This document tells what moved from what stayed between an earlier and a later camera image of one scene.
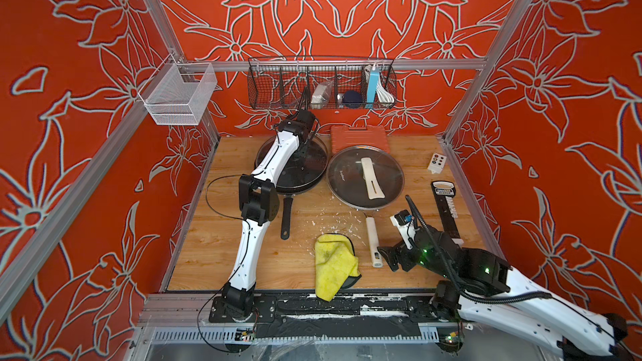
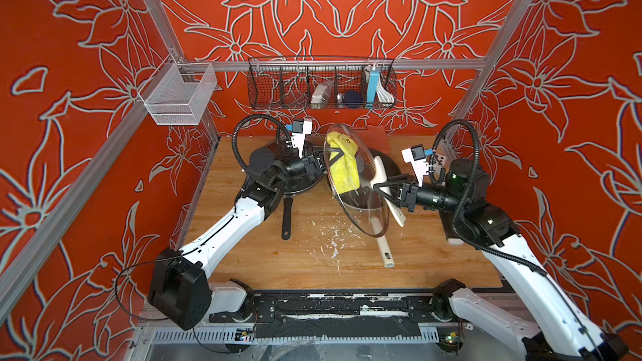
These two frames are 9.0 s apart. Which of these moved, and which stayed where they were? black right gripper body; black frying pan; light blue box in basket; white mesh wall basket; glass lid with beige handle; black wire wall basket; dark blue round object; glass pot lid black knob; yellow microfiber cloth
Moved: yellow microfiber cloth; black right gripper body; glass lid with beige handle
Stayed: white mesh wall basket; light blue box in basket; glass pot lid black knob; black wire wall basket; black frying pan; dark blue round object
